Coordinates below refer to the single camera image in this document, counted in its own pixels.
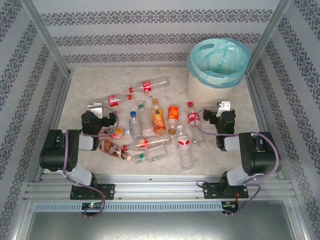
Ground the pink drink bottle yellow cap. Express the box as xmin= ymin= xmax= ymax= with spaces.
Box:
xmin=98 ymin=126 xmax=131 ymax=140

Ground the clear cola bottle red label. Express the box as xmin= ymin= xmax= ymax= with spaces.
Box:
xmin=186 ymin=101 xmax=205 ymax=145
xmin=87 ymin=93 xmax=133 ymax=111
xmin=121 ymin=136 xmax=173 ymax=152

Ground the brown chocolate drink bottle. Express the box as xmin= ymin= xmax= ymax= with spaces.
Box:
xmin=99 ymin=139 xmax=133 ymax=163

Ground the clear bottle blue cap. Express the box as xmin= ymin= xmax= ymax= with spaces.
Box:
xmin=128 ymin=111 xmax=143 ymax=140

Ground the clear water bottle white cap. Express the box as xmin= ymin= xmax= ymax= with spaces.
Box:
xmin=176 ymin=124 xmax=195 ymax=171

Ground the clear bottle orange NFC label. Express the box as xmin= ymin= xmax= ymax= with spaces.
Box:
xmin=167 ymin=105 xmax=180 ymax=135

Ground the tall clear bottle green cap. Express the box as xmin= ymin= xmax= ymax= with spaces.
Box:
xmin=137 ymin=100 xmax=154 ymax=136

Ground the orange juice bottle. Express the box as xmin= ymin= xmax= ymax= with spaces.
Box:
xmin=150 ymin=98 xmax=167 ymax=136

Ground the long clear cola bottle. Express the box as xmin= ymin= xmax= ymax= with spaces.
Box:
xmin=128 ymin=77 xmax=170 ymax=94

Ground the squat clear bottle green cap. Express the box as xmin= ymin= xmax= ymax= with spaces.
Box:
xmin=134 ymin=144 xmax=169 ymax=165

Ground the white plastic waste bin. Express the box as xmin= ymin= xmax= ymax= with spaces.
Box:
xmin=187 ymin=69 xmax=245 ymax=109

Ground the white bin with blue liner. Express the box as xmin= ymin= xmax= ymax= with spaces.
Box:
xmin=186 ymin=37 xmax=253 ymax=90

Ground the grey metal plate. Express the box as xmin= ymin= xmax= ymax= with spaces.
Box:
xmin=24 ymin=211 xmax=302 ymax=240

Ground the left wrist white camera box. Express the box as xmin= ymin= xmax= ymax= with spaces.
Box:
xmin=86 ymin=102 xmax=104 ymax=120

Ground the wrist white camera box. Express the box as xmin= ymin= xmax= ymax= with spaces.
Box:
xmin=86 ymin=102 xmax=104 ymax=120
xmin=216 ymin=100 xmax=231 ymax=118

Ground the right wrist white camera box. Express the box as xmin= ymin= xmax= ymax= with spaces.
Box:
xmin=216 ymin=100 xmax=231 ymax=118

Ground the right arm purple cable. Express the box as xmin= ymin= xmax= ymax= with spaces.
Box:
xmin=194 ymin=106 xmax=283 ymax=218

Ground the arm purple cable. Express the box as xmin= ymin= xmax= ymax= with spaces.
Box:
xmin=194 ymin=106 xmax=283 ymax=218
xmin=61 ymin=106 xmax=120 ymax=220

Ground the aluminium side rail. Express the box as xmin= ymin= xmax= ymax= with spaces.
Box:
xmin=246 ymin=73 xmax=286 ymax=181
xmin=33 ymin=71 xmax=75 ymax=182

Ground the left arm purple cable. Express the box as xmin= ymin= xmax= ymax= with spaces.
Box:
xmin=61 ymin=106 xmax=120 ymax=220

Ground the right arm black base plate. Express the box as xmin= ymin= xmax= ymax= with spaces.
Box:
xmin=202 ymin=182 xmax=250 ymax=200

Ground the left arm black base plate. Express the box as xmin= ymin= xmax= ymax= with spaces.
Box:
xmin=69 ymin=183 xmax=116 ymax=200

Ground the aluminium mounting rail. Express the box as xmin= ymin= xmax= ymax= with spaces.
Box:
xmin=23 ymin=173 xmax=298 ymax=201

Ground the aluminium frame post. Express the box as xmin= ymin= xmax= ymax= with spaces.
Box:
xmin=246 ymin=0 xmax=292 ymax=75
xmin=21 ymin=0 xmax=72 ymax=76

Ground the white slotted cable duct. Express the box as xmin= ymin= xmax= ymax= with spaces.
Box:
xmin=33 ymin=201 xmax=223 ymax=213

